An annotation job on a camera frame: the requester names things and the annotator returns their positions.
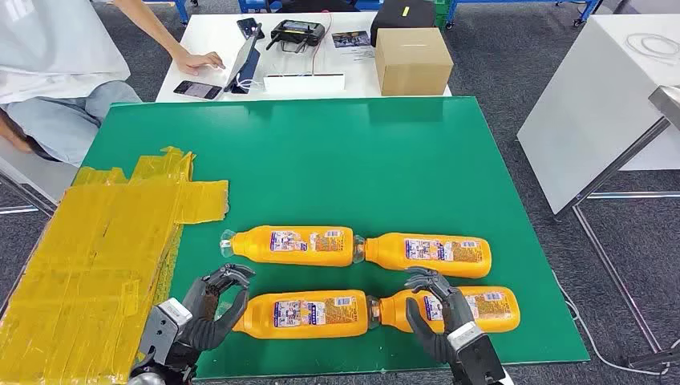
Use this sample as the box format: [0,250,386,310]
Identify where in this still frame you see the person's left hand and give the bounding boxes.
[172,48,227,76]

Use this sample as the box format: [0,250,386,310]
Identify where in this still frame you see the white desk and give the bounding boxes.
[155,11,452,103]

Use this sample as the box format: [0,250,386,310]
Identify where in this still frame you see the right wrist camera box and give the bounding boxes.
[446,321,507,385]

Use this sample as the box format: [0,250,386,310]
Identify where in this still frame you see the white bench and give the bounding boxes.
[0,135,81,219]

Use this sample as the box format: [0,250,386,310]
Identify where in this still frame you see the green table mat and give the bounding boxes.
[79,95,591,381]

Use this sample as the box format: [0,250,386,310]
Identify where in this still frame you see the orange detergent bottle clear cap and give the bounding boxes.
[232,290,373,340]
[220,225,356,268]
[369,286,522,334]
[353,233,493,279]

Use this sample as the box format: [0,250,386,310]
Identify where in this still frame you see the brown cardboard box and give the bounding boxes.
[374,27,454,97]

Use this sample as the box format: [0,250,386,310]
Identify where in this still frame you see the tablet in dark case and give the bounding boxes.
[224,23,264,95]

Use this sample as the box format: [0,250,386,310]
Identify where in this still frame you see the printed leaflet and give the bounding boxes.
[331,30,375,62]

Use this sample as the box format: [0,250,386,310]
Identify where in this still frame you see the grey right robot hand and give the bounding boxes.
[404,267,476,365]

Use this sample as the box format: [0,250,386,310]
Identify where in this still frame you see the white floor cable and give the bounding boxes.
[552,270,680,379]

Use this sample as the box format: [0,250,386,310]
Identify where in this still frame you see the smartphone with lit screen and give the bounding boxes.
[172,79,223,101]

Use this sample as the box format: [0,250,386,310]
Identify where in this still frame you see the black remote controller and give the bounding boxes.
[265,19,326,55]

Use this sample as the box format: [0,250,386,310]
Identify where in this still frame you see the green plastic crate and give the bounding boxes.
[432,0,452,30]

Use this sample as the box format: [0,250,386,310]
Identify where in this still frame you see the white side table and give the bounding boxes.
[516,13,680,217]

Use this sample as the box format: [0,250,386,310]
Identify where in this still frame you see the dark smartphone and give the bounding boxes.
[236,17,265,41]

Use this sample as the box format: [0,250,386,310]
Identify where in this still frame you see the black bag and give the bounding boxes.
[370,0,438,48]

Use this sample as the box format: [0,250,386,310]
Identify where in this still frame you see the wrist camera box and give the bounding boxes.
[139,298,192,367]
[446,321,507,385]

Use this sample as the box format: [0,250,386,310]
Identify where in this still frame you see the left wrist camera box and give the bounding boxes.
[139,298,192,367]

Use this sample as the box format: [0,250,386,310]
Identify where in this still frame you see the thin red cable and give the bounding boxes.
[310,11,333,75]

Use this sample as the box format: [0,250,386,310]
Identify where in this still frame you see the person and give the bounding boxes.
[0,0,227,168]

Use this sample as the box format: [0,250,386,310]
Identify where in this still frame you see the steel table frame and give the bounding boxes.
[552,84,680,373]

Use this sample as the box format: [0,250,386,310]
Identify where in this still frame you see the long white box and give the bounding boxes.
[262,73,346,97]

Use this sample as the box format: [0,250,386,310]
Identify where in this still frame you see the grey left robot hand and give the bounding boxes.
[183,264,256,352]

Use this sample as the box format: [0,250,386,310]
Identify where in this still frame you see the coiled white cable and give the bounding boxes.
[625,32,680,66]

